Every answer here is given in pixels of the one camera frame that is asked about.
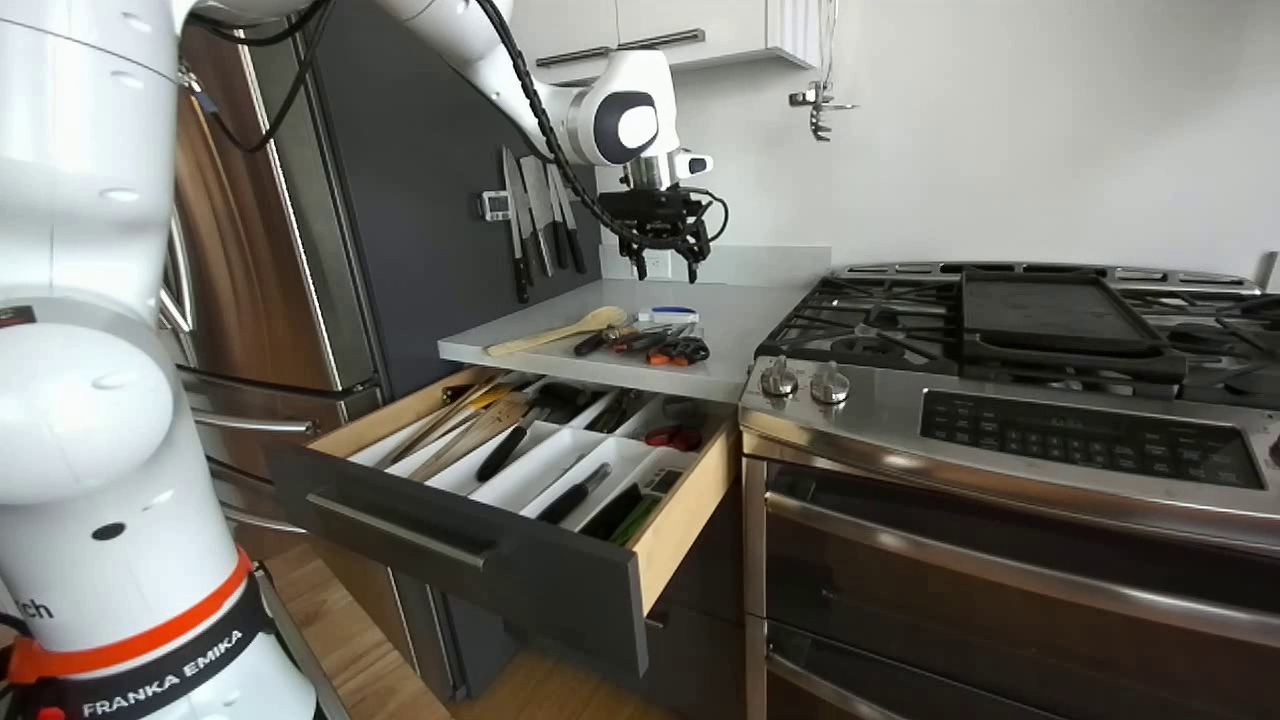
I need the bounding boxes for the pale wooden utensil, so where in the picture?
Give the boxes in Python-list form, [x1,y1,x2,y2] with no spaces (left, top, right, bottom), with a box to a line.
[412,376,534,487]
[374,371,515,472]

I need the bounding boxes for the white container with blue label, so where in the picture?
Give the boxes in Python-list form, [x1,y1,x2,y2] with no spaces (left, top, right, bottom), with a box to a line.
[634,300,705,338]

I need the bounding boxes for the black stove griddle plate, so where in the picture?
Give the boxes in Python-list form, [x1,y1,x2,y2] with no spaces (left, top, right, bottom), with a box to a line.
[954,274,1170,360]

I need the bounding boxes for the black scissors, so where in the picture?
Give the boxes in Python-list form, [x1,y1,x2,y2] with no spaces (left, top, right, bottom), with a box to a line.
[669,331,715,371]

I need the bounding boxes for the wooden drawer with grey front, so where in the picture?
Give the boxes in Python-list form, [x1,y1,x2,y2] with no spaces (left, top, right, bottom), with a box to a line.
[273,366,745,684]

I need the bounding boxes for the black handled peeler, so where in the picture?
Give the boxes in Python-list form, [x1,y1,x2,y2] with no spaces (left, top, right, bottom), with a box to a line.
[532,461,616,528]

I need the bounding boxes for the chrome pot filler faucet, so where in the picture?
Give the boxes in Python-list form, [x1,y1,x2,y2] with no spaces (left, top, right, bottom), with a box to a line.
[784,0,856,145]

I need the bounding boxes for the black handled knife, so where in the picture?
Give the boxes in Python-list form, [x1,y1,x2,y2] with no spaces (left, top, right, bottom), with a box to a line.
[572,325,630,360]

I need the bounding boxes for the red handled tool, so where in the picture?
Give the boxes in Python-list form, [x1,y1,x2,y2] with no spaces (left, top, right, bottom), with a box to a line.
[621,331,679,371]

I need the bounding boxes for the silver stove knob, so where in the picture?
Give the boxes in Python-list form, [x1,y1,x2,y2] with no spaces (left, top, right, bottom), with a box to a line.
[808,360,856,414]
[754,357,799,403]

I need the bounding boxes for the wooden spoon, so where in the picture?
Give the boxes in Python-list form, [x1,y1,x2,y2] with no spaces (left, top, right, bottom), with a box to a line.
[485,306,630,360]

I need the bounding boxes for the white upper cabinet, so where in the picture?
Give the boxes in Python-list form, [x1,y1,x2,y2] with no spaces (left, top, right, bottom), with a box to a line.
[510,0,824,86]

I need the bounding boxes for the wall mounted kitchen knife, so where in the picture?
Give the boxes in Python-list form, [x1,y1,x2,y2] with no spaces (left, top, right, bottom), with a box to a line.
[534,166,572,278]
[515,157,552,278]
[552,175,588,278]
[494,145,534,306]

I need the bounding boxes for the stainless steel refrigerator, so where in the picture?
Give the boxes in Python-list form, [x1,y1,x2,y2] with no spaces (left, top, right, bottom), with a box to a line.
[154,0,605,695]

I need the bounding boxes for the red handled scissors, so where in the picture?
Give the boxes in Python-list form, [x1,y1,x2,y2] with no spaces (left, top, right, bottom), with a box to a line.
[645,403,711,456]

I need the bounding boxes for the white cutlery organizer tray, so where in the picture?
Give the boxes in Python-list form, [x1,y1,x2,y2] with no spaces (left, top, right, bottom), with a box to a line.
[349,376,711,553]

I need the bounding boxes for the dark long handled utensil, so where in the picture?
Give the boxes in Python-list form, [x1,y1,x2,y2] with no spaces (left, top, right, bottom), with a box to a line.
[471,383,605,487]

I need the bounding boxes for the stainless steel gas range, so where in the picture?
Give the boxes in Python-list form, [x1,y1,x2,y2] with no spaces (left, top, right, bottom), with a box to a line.
[735,255,1280,720]

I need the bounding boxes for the bright green knife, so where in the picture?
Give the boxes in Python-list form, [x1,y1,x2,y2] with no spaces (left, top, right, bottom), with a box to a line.
[605,463,682,549]

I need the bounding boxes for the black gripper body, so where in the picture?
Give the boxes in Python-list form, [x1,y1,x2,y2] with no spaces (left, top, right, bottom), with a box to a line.
[605,185,711,254]

